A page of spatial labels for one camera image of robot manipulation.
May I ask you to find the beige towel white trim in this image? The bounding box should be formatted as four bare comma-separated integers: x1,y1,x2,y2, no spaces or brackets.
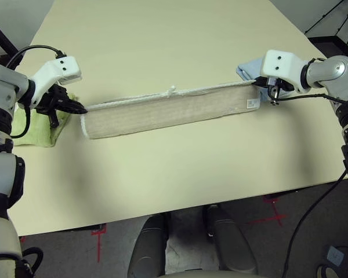
80,81,262,141

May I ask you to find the grey robot leg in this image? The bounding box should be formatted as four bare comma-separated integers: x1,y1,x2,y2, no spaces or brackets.
126,214,171,278
202,204,258,275

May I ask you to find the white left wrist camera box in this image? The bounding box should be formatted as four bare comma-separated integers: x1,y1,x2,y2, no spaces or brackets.
31,56,83,108

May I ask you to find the black round base blue label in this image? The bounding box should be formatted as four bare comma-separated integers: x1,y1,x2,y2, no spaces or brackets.
316,244,348,278

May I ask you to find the light green towel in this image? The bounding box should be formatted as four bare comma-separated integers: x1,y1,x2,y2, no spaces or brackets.
10,92,72,148

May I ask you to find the black tripod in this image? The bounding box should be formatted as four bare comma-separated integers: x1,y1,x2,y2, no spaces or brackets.
306,0,348,46

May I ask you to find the folded light blue towel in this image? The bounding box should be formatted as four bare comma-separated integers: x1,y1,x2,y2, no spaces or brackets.
235,56,275,104

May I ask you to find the grey robot right leg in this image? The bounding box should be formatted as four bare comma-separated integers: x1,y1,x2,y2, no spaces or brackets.
202,204,258,275

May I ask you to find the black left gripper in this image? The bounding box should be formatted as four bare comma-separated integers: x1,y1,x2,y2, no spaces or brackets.
34,86,88,130

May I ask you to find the grey robot left leg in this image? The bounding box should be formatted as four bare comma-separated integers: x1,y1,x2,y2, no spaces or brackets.
126,214,171,278

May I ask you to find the beige robot torso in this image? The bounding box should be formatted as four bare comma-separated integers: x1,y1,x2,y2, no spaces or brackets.
159,269,250,278

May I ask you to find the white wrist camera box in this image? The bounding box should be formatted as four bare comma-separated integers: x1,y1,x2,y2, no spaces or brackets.
260,49,308,94
31,56,83,108

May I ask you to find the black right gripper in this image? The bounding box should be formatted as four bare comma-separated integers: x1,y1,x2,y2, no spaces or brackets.
254,76,295,106

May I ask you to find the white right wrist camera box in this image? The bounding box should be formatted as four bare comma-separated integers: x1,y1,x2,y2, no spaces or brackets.
260,49,308,94

